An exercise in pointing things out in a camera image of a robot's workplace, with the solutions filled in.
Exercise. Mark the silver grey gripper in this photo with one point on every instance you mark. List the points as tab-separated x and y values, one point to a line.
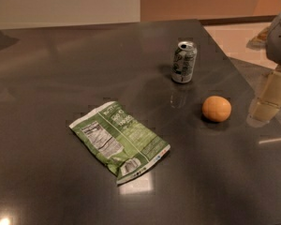
280	37

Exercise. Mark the orange fruit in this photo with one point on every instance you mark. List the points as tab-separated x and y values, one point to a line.
216	109

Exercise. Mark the green jalapeno chip bag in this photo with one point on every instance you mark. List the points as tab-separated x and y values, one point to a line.
119	141

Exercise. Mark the silver green soda can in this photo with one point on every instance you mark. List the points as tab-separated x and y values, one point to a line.
184	61

